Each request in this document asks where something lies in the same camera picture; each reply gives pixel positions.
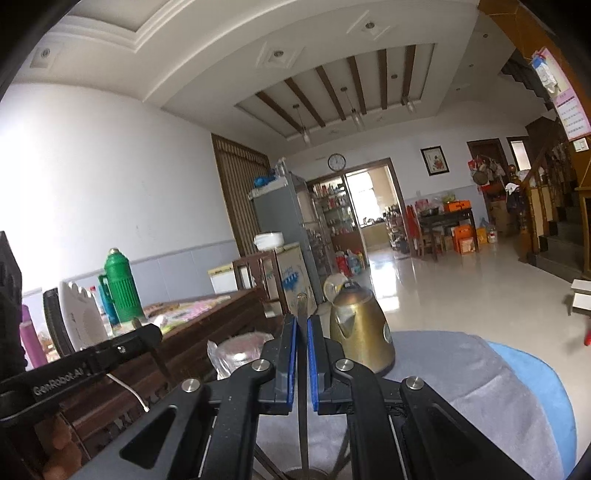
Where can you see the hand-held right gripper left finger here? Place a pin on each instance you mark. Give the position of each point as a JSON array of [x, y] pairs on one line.
[[288, 364]]

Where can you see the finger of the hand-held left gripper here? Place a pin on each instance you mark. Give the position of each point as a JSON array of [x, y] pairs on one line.
[[134, 341]]

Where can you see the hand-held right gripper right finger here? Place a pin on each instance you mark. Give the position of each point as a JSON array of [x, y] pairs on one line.
[[315, 364]]

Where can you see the dark metal chopstick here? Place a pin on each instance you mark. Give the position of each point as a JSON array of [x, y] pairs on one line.
[[303, 304]]

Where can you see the person's left hand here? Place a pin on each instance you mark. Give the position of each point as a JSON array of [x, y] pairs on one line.
[[64, 443]]

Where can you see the green thermos flask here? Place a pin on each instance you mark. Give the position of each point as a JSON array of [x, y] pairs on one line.
[[122, 290]]

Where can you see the pink bottle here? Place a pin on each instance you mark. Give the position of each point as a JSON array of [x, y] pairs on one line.
[[30, 337]]

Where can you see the gold electric kettle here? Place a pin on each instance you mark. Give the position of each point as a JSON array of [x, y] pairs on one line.
[[360, 332]]

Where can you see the white fan heater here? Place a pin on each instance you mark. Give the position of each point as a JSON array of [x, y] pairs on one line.
[[83, 318]]

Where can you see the colourful printed mat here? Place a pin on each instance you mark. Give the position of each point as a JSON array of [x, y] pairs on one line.
[[189, 309]]

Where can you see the clear plastic bag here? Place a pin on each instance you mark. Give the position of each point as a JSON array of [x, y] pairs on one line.
[[217, 355]]

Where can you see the carved wooden sideboard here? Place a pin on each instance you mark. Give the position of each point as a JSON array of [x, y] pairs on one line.
[[207, 332]]

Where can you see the cardboard box with blue print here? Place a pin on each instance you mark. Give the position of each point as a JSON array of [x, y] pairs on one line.
[[291, 277]]

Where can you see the brown wooden chair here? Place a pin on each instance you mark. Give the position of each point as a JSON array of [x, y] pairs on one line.
[[254, 277]]

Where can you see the white chest freezer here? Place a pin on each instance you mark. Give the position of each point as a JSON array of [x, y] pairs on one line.
[[221, 277]]

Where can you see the grey tablecloth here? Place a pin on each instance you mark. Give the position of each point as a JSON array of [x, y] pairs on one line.
[[461, 392]]

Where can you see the grey refrigerator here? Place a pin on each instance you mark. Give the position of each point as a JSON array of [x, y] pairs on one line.
[[277, 212]]

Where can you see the glass display cabinet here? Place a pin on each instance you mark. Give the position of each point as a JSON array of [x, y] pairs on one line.
[[332, 212]]

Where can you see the brown wooden door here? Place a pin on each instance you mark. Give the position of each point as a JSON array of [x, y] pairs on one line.
[[240, 194]]

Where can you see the orange box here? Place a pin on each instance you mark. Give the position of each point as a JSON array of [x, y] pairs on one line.
[[465, 240]]

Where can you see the dark wooden dining table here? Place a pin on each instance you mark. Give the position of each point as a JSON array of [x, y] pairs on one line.
[[445, 219]]

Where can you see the clear water jug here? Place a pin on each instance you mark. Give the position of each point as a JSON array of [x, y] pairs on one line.
[[485, 233]]

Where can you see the pendant ceiling light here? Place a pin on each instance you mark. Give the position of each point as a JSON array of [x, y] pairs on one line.
[[305, 138], [410, 105], [357, 120]]

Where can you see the blue table cover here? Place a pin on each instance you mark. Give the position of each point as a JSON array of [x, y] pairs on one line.
[[545, 397]]

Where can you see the wooden stair railing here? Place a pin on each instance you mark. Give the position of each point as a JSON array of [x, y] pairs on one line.
[[531, 217]]

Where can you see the red plastic chair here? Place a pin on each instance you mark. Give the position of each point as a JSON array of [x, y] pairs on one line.
[[587, 334]]

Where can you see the white step stool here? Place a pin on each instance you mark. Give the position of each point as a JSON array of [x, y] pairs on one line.
[[581, 297]]

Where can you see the round wall clock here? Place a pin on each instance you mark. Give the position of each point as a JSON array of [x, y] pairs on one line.
[[337, 161]]

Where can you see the framed wall picture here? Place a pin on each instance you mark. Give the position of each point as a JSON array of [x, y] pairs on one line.
[[434, 160]]

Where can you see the white light switch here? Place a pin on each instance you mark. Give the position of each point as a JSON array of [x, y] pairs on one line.
[[582, 144]]

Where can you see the wall calendar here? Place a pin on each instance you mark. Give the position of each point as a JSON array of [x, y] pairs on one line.
[[572, 110]]

